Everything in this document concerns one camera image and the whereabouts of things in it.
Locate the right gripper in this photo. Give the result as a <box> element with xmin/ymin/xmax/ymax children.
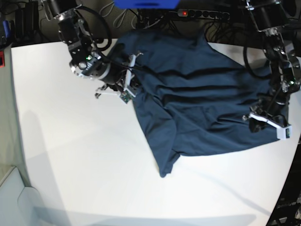
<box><xmin>95</xmin><ymin>52</ymin><xmax>143</xmax><ymax>98</ymax></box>

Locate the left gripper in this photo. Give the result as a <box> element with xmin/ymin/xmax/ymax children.
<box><xmin>242</xmin><ymin>105</ymin><xmax>290</xmax><ymax>133</ymax></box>

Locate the dark blue t-shirt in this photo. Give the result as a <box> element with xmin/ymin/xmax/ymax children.
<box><xmin>114</xmin><ymin>30</ymin><xmax>277</xmax><ymax>177</ymax></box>

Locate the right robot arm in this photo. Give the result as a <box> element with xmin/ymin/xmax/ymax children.
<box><xmin>41</xmin><ymin>0</ymin><xmax>142</xmax><ymax>103</ymax></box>

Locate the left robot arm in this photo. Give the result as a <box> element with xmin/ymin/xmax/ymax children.
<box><xmin>243</xmin><ymin>0</ymin><xmax>301</xmax><ymax>140</ymax></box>

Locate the blue box at top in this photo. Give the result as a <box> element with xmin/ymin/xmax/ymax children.
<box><xmin>114</xmin><ymin>0</ymin><xmax>180</xmax><ymax>9</ymax></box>

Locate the red object at left edge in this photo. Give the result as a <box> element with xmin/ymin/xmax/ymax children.
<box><xmin>0</xmin><ymin>51</ymin><xmax>5</xmax><ymax>68</ymax></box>

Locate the grey bin at left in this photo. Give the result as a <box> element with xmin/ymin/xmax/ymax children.
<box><xmin>0</xmin><ymin>167</ymin><xmax>45</xmax><ymax>226</ymax></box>

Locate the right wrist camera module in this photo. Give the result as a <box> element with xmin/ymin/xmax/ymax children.
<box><xmin>119</xmin><ymin>92</ymin><xmax>132</xmax><ymax>104</ymax></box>

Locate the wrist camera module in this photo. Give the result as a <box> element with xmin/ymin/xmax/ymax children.
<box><xmin>119</xmin><ymin>92</ymin><xmax>132</xmax><ymax>104</ymax></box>
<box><xmin>277</xmin><ymin>125</ymin><xmax>292</xmax><ymax>140</ymax></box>

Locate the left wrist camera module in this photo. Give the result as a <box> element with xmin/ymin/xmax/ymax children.
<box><xmin>277</xmin><ymin>125</ymin><xmax>292</xmax><ymax>140</ymax></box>

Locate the black power strip red switch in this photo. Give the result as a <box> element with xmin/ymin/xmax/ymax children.
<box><xmin>176</xmin><ymin>9</ymin><xmax>230</xmax><ymax>21</ymax></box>

